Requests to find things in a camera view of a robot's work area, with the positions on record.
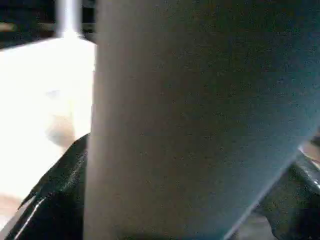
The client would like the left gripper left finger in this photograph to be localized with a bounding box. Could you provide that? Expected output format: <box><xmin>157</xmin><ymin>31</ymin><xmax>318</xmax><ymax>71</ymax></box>
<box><xmin>2</xmin><ymin>132</ymin><xmax>92</xmax><ymax>240</ymax></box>

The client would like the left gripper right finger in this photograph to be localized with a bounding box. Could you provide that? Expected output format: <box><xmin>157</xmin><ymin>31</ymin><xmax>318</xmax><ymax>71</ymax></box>
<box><xmin>254</xmin><ymin>149</ymin><xmax>320</xmax><ymax>240</ymax></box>

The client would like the white plastic table top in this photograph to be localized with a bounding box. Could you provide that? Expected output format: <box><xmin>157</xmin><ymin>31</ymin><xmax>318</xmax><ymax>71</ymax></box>
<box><xmin>0</xmin><ymin>36</ymin><xmax>98</xmax><ymax>232</ymax></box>

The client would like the black table mat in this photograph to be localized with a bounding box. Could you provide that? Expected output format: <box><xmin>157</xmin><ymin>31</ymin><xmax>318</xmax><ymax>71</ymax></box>
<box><xmin>0</xmin><ymin>0</ymin><xmax>97</xmax><ymax>51</ymax></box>

